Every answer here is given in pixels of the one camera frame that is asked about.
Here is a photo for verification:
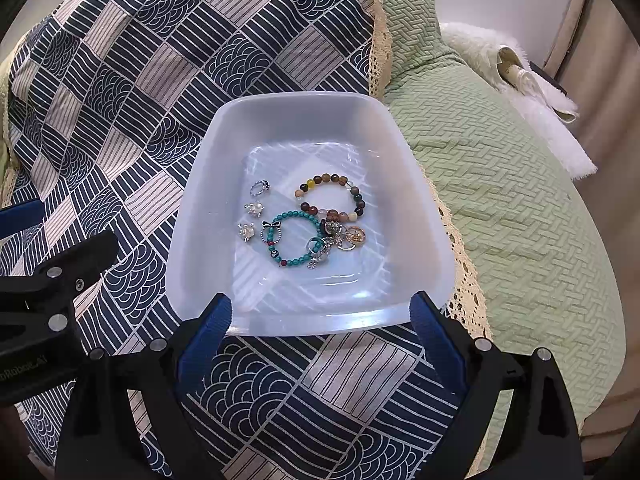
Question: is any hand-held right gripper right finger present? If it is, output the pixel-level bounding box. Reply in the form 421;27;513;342
407;290;585;480

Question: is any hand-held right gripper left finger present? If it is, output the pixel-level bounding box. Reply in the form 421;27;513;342
55;292;235;480

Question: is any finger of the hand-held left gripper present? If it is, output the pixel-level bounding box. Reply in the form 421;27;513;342
0;230;119;343
0;199;44;241

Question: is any white plastic tray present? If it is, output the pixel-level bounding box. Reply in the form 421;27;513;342
165;91;457;337

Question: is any gold hoop earring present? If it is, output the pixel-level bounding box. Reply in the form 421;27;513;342
336;225;367;252

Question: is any silver bow ring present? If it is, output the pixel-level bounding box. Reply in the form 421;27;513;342
260;219;285;246

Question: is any turquoise bead bracelet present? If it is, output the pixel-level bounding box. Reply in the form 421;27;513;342
260;210;322;270

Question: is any brown mixed bead bracelet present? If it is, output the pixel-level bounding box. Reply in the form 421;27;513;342
295;172;367;224

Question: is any green quilted lace-trimmed blanket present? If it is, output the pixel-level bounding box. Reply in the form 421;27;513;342
0;0;628;471

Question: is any navy patterned cloth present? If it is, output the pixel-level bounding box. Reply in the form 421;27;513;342
0;0;466;480

